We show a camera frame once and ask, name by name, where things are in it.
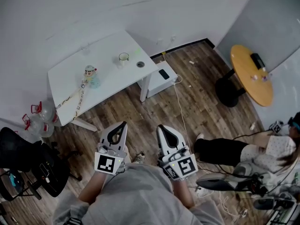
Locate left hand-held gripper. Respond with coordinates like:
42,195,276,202
94,121,128,175

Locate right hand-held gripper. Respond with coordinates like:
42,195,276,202
156,125,199,180

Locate green thin stick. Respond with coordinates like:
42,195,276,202
127,48,142,60

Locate round wooden table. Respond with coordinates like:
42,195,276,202
215,44,274,108

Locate grey office chair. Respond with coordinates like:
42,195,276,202
195,162,298,210

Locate person's left forearm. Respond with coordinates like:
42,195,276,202
78,172,111,205

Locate black box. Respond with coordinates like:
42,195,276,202
250,52,267,70

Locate tangled white floor cable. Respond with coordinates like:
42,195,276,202
194,186,249,218

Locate person's right forearm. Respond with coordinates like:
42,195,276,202
172,179,195,208

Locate person's beige trousers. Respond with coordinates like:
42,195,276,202
124,145,132,165

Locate white table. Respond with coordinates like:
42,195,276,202
47,29,159,132

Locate white charging cable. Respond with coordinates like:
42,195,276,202
172,74,191,140

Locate person's grey sweatshirt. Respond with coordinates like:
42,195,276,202
52,162,225,225

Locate black office chair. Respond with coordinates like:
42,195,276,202
0,127,83,201

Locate cartoon boy figure toy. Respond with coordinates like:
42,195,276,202
83,64,101,89

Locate person's right shoe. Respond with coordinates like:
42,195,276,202
132,151,146,165

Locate white box with phone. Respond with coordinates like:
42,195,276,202
137,61,179,99

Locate black smartphone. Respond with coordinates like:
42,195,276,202
158,68,170,80

